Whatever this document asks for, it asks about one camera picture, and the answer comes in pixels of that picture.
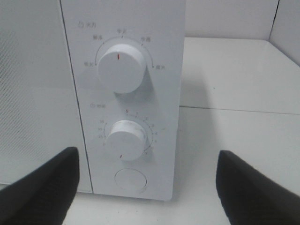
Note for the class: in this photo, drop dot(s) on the round door release button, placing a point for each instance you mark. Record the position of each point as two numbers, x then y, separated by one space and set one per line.
130 179

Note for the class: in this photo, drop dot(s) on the white microwave door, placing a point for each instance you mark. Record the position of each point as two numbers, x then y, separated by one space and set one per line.
39 114

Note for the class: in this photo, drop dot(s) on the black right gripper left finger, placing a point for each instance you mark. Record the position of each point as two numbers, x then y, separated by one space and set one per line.
44 196

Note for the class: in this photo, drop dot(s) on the upper white power knob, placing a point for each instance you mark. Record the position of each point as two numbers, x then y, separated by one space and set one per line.
122 68

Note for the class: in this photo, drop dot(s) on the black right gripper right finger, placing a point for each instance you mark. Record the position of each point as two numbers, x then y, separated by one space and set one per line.
250 198

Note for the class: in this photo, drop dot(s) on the white microwave oven body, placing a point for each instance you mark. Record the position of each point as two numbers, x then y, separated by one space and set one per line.
157 29

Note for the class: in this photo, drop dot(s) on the white timer knob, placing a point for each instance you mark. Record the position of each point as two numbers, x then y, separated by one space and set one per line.
126 140

